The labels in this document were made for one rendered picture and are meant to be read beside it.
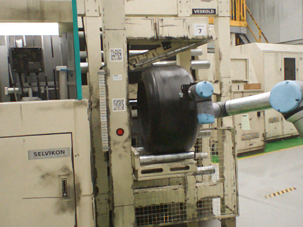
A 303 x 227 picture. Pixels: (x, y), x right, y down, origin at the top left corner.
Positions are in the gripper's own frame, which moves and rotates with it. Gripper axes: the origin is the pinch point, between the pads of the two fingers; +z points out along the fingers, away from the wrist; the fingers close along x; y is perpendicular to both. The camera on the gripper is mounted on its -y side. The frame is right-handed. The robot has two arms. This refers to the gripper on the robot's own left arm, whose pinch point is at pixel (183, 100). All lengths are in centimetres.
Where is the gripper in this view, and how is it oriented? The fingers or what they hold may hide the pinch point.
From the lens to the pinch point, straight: 184.8
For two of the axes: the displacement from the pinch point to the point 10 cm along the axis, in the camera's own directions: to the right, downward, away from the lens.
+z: -2.0, 0.6, 9.8
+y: -0.6, -10.0, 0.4
